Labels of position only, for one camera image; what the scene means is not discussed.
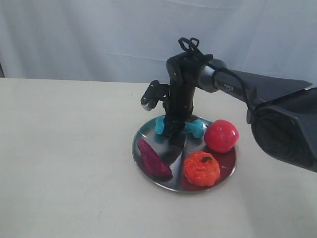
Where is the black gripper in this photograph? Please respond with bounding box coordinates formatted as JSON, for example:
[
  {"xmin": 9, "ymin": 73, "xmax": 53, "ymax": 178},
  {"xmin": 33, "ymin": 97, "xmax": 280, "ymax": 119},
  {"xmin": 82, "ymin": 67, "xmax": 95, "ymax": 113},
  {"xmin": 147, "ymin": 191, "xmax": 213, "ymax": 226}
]
[{"xmin": 163, "ymin": 81, "xmax": 195, "ymax": 147}]

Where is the blue toy bone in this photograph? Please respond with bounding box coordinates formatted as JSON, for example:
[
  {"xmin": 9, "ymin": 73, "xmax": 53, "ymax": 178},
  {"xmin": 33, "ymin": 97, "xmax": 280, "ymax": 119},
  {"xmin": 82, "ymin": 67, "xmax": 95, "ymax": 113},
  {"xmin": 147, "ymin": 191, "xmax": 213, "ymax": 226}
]
[{"xmin": 154, "ymin": 116, "xmax": 205, "ymax": 139}]

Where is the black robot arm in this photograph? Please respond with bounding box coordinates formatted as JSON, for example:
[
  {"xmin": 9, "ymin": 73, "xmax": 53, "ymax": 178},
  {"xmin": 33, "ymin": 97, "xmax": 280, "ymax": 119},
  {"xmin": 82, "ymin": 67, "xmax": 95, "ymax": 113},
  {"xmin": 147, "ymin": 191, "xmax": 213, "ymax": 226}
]
[{"xmin": 163, "ymin": 54, "xmax": 317, "ymax": 172}]

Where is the round steel divided plate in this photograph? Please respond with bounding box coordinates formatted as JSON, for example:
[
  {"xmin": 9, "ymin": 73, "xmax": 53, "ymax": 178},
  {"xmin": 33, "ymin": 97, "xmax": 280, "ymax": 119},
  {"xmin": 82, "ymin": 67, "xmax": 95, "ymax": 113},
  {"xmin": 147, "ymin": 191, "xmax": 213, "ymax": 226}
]
[{"xmin": 132, "ymin": 116, "xmax": 237, "ymax": 193}]

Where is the purple toy sweet potato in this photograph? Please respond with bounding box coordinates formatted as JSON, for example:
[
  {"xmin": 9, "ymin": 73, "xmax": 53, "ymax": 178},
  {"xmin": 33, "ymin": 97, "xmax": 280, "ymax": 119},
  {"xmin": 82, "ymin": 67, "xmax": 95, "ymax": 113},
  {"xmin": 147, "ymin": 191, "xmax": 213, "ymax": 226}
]
[{"xmin": 137, "ymin": 139, "xmax": 172, "ymax": 178}]

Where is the red toy apple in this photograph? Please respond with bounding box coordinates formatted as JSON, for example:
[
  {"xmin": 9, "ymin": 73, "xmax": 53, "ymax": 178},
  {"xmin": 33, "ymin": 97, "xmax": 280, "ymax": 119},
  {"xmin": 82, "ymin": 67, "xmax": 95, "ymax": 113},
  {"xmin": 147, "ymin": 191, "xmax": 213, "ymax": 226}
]
[{"xmin": 204, "ymin": 119, "xmax": 239, "ymax": 153}]

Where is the orange toy pumpkin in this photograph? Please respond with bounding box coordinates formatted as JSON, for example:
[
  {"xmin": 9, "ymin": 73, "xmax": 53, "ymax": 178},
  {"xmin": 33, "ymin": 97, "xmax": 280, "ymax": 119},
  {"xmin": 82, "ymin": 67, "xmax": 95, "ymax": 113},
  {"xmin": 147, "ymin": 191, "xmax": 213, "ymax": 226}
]
[{"xmin": 183, "ymin": 151, "xmax": 220, "ymax": 187}]

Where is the white backdrop cloth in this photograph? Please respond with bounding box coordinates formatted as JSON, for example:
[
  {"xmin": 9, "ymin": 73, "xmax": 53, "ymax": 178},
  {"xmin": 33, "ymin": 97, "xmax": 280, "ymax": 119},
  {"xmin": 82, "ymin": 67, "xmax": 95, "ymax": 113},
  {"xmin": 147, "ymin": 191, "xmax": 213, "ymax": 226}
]
[{"xmin": 0, "ymin": 0, "xmax": 317, "ymax": 83}]

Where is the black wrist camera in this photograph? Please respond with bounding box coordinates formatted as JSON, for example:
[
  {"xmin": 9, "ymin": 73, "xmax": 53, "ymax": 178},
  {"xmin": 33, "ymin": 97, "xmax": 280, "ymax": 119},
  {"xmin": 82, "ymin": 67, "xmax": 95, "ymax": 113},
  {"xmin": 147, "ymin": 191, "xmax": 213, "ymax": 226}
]
[{"xmin": 140, "ymin": 80, "xmax": 170, "ymax": 111}]

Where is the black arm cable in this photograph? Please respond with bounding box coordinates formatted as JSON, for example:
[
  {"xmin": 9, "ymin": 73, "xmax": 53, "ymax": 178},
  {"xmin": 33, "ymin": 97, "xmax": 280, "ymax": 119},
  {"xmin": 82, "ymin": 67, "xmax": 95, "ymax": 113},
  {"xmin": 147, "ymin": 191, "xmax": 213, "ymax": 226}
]
[{"xmin": 178, "ymin": 37, "xmax": 258, "ymax": 124}]

